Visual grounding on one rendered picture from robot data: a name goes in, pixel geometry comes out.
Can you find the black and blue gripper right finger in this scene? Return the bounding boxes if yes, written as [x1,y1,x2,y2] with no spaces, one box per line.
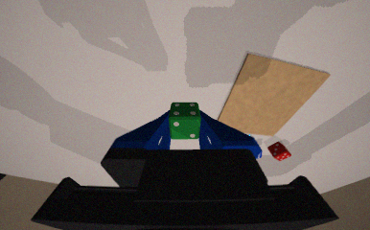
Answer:
[198,110,261,158]

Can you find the green dice with white pips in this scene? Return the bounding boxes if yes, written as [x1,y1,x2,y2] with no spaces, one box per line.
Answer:
[169,103,201,139]

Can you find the tan flat mat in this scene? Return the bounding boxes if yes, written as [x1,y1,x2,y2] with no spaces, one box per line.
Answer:
[217,54,330,136]

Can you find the red die with white pips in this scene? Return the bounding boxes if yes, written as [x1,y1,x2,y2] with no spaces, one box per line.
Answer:
[267,142,291,161]

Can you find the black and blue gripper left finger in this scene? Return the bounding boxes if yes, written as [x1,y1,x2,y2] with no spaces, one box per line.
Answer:
[109,110,171,150]

